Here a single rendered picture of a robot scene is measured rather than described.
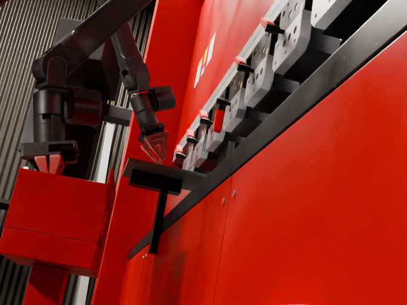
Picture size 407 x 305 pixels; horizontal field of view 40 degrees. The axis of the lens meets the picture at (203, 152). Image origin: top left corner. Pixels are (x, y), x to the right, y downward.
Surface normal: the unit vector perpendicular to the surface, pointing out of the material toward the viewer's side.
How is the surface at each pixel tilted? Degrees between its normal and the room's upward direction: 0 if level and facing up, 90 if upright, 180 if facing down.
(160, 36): 90
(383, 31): 90
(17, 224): 90
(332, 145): 90
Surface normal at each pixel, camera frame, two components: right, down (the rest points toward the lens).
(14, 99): 0.45, -0.21
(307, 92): -0.96, -0.22
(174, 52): 0.23, -0.27
